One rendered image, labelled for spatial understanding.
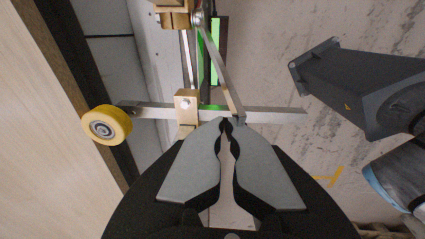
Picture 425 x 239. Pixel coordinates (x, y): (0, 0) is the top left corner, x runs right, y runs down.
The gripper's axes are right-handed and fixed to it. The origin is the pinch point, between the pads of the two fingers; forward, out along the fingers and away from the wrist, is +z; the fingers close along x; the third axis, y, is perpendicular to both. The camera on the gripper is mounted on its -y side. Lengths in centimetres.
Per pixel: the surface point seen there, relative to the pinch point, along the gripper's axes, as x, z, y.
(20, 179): -53, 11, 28
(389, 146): 164, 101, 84
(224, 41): 0.0, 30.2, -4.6
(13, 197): -63, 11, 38
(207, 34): -2.3, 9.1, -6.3
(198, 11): -4.2, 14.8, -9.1
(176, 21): -7.2, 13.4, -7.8
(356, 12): 80, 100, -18
